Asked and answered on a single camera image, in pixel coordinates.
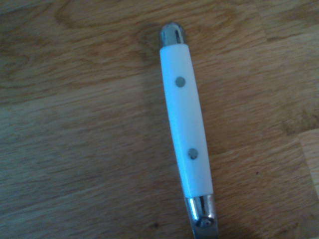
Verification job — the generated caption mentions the white handled metal spoon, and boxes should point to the white handled metal spoon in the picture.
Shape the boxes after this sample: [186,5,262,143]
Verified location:
[159,22,220,239]

